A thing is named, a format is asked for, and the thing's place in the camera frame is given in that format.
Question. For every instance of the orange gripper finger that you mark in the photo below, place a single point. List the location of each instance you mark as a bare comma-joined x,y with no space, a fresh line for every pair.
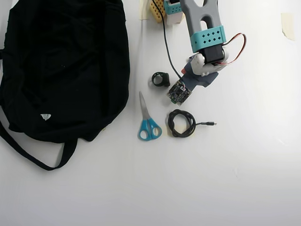
183,70

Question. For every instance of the yellow perforated robot base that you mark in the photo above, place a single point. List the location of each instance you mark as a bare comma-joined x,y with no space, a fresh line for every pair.
156,11

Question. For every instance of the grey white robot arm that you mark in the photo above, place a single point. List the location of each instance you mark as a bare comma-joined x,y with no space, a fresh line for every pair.
200,14

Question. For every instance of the black fabric bag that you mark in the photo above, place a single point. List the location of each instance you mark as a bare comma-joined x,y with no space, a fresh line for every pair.
65,70

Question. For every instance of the beige masking tape strip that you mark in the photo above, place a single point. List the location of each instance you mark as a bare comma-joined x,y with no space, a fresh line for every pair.
143,11

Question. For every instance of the beige masking tape piece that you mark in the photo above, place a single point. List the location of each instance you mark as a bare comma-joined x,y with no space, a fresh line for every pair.
288,26

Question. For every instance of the camera circuit board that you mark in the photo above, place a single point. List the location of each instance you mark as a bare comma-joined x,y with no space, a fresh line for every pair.
179,93

